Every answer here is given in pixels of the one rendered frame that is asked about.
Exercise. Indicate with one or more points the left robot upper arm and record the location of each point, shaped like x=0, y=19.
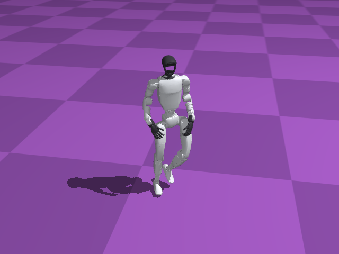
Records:
x=186, y=88

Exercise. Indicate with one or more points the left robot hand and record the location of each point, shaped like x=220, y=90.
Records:
x=189, y=126

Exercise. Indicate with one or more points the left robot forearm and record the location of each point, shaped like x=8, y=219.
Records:
x=190, y=110

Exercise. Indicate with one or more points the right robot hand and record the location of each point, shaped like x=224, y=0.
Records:
x=155, y=130

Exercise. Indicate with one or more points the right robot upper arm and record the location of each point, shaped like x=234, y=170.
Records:
x=152, y=85

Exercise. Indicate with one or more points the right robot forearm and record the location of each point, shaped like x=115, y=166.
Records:
x=147, y=115

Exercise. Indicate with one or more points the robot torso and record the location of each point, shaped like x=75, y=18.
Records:
x=169, y=95

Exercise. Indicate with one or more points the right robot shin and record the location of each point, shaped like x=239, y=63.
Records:
x=157, y=169

